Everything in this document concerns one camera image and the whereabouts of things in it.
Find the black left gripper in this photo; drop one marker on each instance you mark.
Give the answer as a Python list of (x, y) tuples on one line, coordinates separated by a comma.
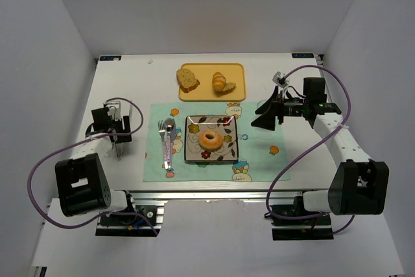
[(124, 131)]

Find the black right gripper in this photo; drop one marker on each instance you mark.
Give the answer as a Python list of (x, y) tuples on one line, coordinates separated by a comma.
[(279, 108)]

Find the glazed orange donut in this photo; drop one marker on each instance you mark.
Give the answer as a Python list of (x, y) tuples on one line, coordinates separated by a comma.
[(210, 140)]

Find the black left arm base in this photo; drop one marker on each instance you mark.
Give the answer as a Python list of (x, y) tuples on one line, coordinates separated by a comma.
[(139, 219)]

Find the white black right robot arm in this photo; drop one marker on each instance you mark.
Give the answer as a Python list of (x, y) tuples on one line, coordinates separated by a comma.
[(359, 184)]

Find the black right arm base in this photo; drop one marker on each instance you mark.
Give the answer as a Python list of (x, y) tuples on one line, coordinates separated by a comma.
[(313, 229)]

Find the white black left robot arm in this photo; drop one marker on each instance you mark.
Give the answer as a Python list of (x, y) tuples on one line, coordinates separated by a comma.
[(82, 184)]

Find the small brown bread slice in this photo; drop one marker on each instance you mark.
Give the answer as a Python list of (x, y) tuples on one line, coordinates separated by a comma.
[(229, 87)]

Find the striped croissant bread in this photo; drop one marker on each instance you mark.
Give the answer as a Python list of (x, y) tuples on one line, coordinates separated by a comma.
[(218, 81)]

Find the sliced brown bread loaf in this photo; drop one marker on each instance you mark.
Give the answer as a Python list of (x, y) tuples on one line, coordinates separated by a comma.
[(187, 80)]

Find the floral square ceramic plate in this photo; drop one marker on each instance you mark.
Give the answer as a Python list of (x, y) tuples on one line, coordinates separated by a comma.
[(225, 124)]

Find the mint cartoon placemat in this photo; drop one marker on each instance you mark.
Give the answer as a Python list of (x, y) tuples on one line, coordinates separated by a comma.
[(262, 153)]

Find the yellow plastic tray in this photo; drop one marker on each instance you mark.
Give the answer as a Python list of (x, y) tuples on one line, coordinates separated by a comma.
[(204, 73)]

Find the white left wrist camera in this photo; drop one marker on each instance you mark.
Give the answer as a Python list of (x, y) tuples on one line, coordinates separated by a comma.
[(114, 109)]

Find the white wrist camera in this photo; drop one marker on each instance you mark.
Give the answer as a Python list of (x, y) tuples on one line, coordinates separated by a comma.
[(114, 109), (280, 80)]

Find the silver fork pink handle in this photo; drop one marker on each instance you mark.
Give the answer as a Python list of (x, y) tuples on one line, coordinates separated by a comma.
[(161, 130)]

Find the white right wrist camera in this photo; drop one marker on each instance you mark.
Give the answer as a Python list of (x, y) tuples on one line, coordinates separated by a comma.
[(280, 80)]

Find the silver spoon pink handle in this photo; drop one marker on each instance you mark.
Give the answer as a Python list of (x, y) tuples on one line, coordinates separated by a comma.
[(167, 143)]

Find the silver knife pink handle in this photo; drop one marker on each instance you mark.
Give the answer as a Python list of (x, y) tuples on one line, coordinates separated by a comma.
[(171, 131)]

